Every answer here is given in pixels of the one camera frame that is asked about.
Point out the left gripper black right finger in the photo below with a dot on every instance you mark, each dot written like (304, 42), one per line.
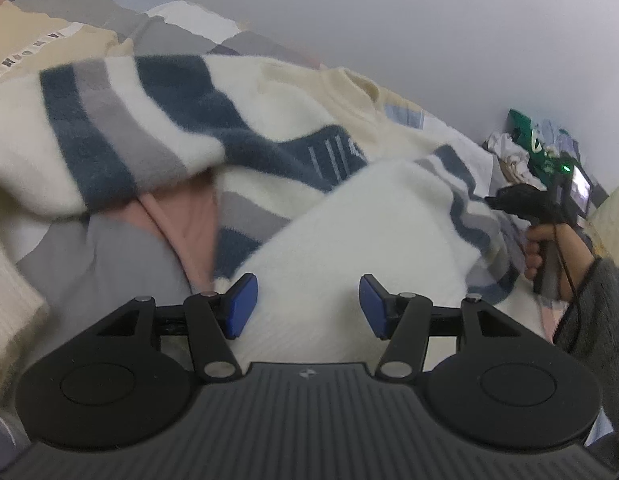
(483, 375)

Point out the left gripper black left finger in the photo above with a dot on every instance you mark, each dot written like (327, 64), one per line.
(133, 373)

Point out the cream blue striped fluffy sweater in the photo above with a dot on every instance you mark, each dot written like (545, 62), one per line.
(289, 209)

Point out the grey fleece right sleeve forearm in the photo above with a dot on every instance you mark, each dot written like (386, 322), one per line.
(589, 331)

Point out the pile of clothes green shirt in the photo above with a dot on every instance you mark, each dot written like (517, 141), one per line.
(534, 151)

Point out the person's right hand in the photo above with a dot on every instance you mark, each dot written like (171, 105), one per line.
(574, 257)

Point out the cream quilted pillow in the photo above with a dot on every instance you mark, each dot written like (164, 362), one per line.
(603, 228)

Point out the patchwork pastel bed quilt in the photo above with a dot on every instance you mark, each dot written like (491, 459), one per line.
(114, 239)

